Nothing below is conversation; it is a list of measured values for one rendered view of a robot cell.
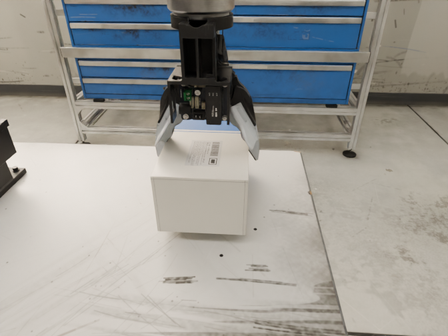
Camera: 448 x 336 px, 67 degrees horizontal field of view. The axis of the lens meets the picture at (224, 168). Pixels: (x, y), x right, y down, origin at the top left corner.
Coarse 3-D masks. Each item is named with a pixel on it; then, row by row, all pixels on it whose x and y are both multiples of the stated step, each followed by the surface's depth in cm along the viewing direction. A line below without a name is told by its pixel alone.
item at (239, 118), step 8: (240, 104) 45; (232, 112) 44; (240, 112) 45; (232, 120) 46; (240, 120) 44; (248, 120) 46; (240, 128) 44; (248, 128) 46; (256, 128) 47; (248, 136) 44; (256, 136) 47; (248, 144) 43; (256, 144) 48; (256, 152) 49; (256, 160) 49
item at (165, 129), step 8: (176, 104) 45; (168, 112) 46; (168, 120) 45; (176, 120) 47; (160, 128) 47; (168, 128) 47; (160, 136) 44; (168, 136) 48; (160, 144) 49; (160, 152) 50
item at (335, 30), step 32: (256, 0) 163; (288, 0) 162; (320, 0) 161; (352, 0) 160; (224, 32) 173; (256, 32) 172; (288, 32) 171; (320, 32) 170; (352, 32) 169; (256, 64) 179; (288, 64) 179; (320, 64) 178; (352, 64) 178; (256, 96) 190; (288, 96) 189; (320, 96) 188
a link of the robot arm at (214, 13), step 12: (168, 0) 36; (180, 0) 34; (192, 0) 34; (204, 0) 34; (216, 0) 34; (228, 0) 35; (180, 12) 35; (192, 12) 35; (204, 12) 35; (216, 12) 35; (228, 12) 37
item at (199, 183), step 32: (192, 128) 53; (224, 128) 53; (160, 160) 44; (192, 160) 44; (224, 160) 44; (160, 192) 42; (192, 192) 42; (224, 192) 42; (160, 224) 45; (192, 224) 45; (224, 224) 44
